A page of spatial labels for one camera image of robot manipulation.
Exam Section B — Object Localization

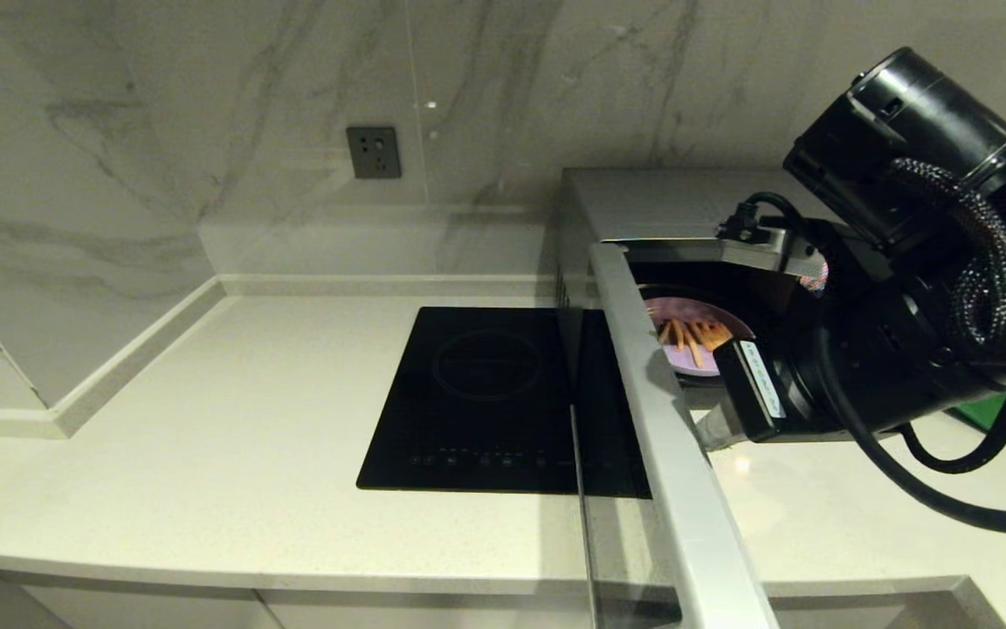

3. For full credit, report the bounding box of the lavender round plate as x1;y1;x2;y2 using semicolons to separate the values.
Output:
643;295;757;379

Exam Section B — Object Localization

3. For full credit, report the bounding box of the dark glass microwave door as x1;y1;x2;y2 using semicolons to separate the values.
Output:
568;242;781;629

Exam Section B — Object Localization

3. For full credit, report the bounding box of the black induction cooktop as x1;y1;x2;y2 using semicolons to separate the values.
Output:
356;307;578;495

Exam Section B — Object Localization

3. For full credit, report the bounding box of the white base cabinet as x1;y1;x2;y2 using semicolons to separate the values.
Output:
0;566;1006;629

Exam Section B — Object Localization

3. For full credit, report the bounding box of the braided black cable sleeve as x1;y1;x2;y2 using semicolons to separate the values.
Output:
885;157;1006;361

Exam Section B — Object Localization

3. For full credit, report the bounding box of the grey single wall socket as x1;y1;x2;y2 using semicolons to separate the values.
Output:
346;127;403;180

